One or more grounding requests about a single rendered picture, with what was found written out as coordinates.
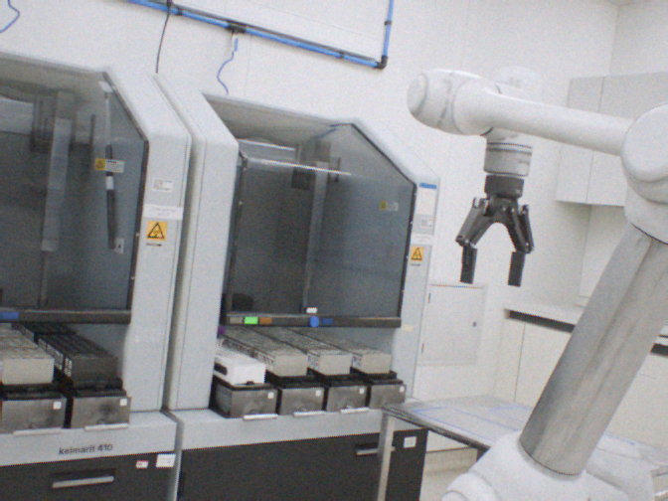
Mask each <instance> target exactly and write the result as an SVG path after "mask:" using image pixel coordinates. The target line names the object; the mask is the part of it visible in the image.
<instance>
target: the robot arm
mask: <svg viewBox="0 0 668 501"><path fill-rule="evenodd" d="M407 106H408V109H409V111H410V114H411V115H412V117H413V118H415V119H416V120H417V121H419V122H420V123H422V124H423V125H425V126H427V127H430V128H434V129H438V130H440V131H442V132H445V133H449V134H455V135H461V136H471V135H479V136H481V137H483V138H486V147H485V156H484V164H483V171H484V172H486V173H489V175H486V176H485V184H484V193H485V194H486V198H481V197H474V198H473V201H472V206H471V209H470V211H469V213H468V215H467V217H466V219H465V221H464V223H463V225H462V227H461V229H460V231H459V232H458V234H457V236H456V238H455V242H456V243H458V245H459V246H460V247H462V257H461V264H462V266H461V273H460V280H459V282H462V283H467V284H473V281H474V273H475V266H476V259H477V252H478V249H477V248H475V246H476V244H477V243H478V242H479V241H480V239H481V238H482V237H483V235H484V234H485V233H486V232H487V230H488V229H489V228H490V226H491V225H493V224H495V223H498V224H503V226H505V227H506V229H507V232H508V234H509V237H510V239H511V242H512V244H513V246H514V249H515V251H512V252H511V260H510V267H509V274H508V282H507V285H511V286H516V287H521V282H522V275H523V268H524V265H525V258H526V254H530V253H531V251H533V250H534V249H535V246H534V241H533V235H532V230H531V225H530V219H529V205H528V204H518V199H519V198H521V197H522V196H523V190H524V183H525V180H524V179H522V177H527V176H529V174H530V166H531V159H532V155H533V146H534V142H535V139H536V137H541V138H545V139H549V140H553V141H558V142H562V143H566V144H570V145H573V146H577V147H581V148H585V149H589V150H593V151H598V152H602V153H606V154H610V155H614V156H618V157H620V161H621V167H622V171H623V175H624V177H625V180H626V182H627V190H626V198H625V202H624V208H625V216H626V218H627V220H628V223H627V225H626V227H625V229H624V231H623V233H622V235H621V237H620V239H619V241H618V243H617V245H616V247H615V249H614V251H613V253H612V255H611V257H610V259H609V261H608V263H607V265H606V267H605V269H604V271H603V273H602V275H601V277H600V278H599V280H598V282H597V284H596V286H595V288H594V290H593V292H592V294H591V296H590V298H589V300H588V302H587V304H586V306H585V308H584V311H583V313H582V315H581V317H580V319H579V321H578V323H577V325H576V327H575V329H574V331H573V333H572V335H571V337H570V338H569V340H568V342H567V344H566V346H565V348H564V350H563V352H562V354H561V356H560V358H559V360H558V362H557V364H556V366H555V368H554V370H553V372H552V374H551V376H550V378H549V380H548V382H547V384H546V386H545V388H544V389H543V391H542V393H541V395H540V396H539V398H538V400H537V402H536V404H535V406H534V408H533V410H532V412H531V414H530V416H529V418H528V420H527V422H526V424H525V426H524V428H523V430H520V431H515V432H511V433H508V434H506V435H503V436H501V437H500V438H498V439H497V441H496V442H495V443H494V445H493V446H492V447H491V448H490V449H489V450H488V451H487V452H486V453H485V454H484V455H483V456H482V457H481V458H480V459H479V460H478V461H477V462H476V463H475V464H474V465H473V466H472V467H471V468H470V469H469V471H468V473H466V474H461V475H459V476H458V477H457V478H456V479H455V480H454V481H453V482H452V483H451V484H450V485H449V486H448V487H447V489H446V490H445V491H444V493H443V494H442V496H441V498H440V500H439V501H654V487H653V481H652V477H651V473H650V469H649V466H648V464H647V461H646V459H645V458H643V456H642V454H641V453H640V451H639V450H638V449H637V448H636V447H635V446H633V445H631V444H629V443H626V442H624V441H621V440H618V439H614V438H611V437H607V436H603V434H604V432H605V430H606V428H607V427H608V425H609V423H610V421H611V420H612V418H613V416H614V414H615V412H616V411H617V409H618V407H619V405H620V403H621V402H622V400H623V398H624V396H625V395H626V393H627V391H628V389H629V387H630V386H631V384H632V382H633V380H634V379H635V377H636V375H637V373H638V371H639V370H640V368H641V366H642V364H643V362H644V361H645V359H646V357H647V355H648V354H649V352H650V350H651V348H652V346H653V345H654V343H655V341H656V339H657V337H658V336H659V334H660V332H661V330H662V329H663V327H664V325H665V323H666V321H667V320H668V100H667V101H664V102H661V103H659V104H656V105H654V106H651V107H650V108H648V109H646V110H645V111H643V112H642V113H641V114H640V115H638V116H637V117H636V118H635V120H631V119H626V118H620V117H615V116H609V115H604V114H598V113H593V112H587V111H582V110H576V109H571V108H565V107H560V106H554V105H549V104H543V88H542V81H541V76H540V74H539V73H538V72H537V71H536V70H534V69H532V68H529V67H526V66H522V65H505V66H503V67H502V68H501V69H500V70H499V71H498V72H497V73H496V75H495V76H494V78H493V79H492V82H491V81H489V80H487V79H485V78H483V77H480V76H478V75H475V74H471V73H467V72H462V71H451V70H444V69H436V70H429V71H425V72H422V73H420V74H418V75H417V76H416V77H415V78H414V79H413V80H412V82H411V84H410V86H409V89H408V93H407ZM484 209H485V211H484Z"/></svg>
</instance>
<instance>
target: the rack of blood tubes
mask: <svg viewBox="0 0 668 501"><path fill-rule="evenodd" d="M264 372H265V364H264V363H261V362H259V361H257V360H255V359H253V358H250V357H248V356H246V355H244V354H242V353H239V352H237V351H235V350H233V349H231V348H228V347H226V346H219V345H218V347H216V350H215V359H214V367H213V374H215V375H216V376H218V377H220V378H222V379H224V380H226V381H228V382H230V383H231V384H232V385H233V384H240V383H246V382H247V381H254V382H255V383H263V381H264Z"/></svg>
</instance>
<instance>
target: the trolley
mask: <svg viewBox="0 0 668 501"><path fill-rule="evenodd" d="M532 410H533V408H532V407H529V406H526V405H523V404H520V403H516V402H513V401H510V400H507V399H504V398H501V397H498V396H494V395H491V394H486V395H477V396H467V397H458V398H448V399H439V400H429V401H420V402H410V403H401V404H391V405H382V413H383V415H382V423H381V431H380V438H379V446H378V454H377V462H376V469H375V477H374V485H373V493H372V500H371V501H385V493H386V486H387V478H388V470H389V462H390V455H391V447H392V439H393V432H394V424H395V418H398V419H401V420H403V421H406V422H408V423H411V424H413V425H416V426H418V427H421V428H424V429H426V430H429V431H431V432H434V433H436V434H439V435H442V436H444V437H447V438H449V439H452V440H454V441H457V442H459V443H462V444H465V445H467V446H470V447H472V448H475V449H477V457H476V462H477V461H478V460H479V459H480V458H481V457H482V456H483V455H484V454H485V453H486V452H487V451H488V450H489V449H490V448H491V447H492V446H493V445H494V443H495V442H496V441H497V439H498V438H500V437H501V436H503V435H506V434H508V433H511V432H515V431H520V430H523V428H524V426H525V424H526V422H527V420H528V418H529V416H530V414H531V412H532ZM603 436H607V437H611V438H614V439H618V440H621V441H624V442H626V443H629V444H631V445H633V446H635V447H636V448H637V449H638V450H639V451H640V453H641V454H642V456H643V458H645V459H646V461H647V464H648V466H649V469H650V473H651V477H652V478H654V477H657V476H661V475H664V474H668V450H666V449H663V448H660V447H657V446H653V445H650V444H647V443H644V442H641V441H638V440H635V439H632V438H628V437H625V436H622V435H619V434H616V433H613V432H610V431H605V432H604V434H603ZM667 498H668V490H665V491H662V492H659V493H656V494H654V501H661V500H664V499H667Z"/></svg>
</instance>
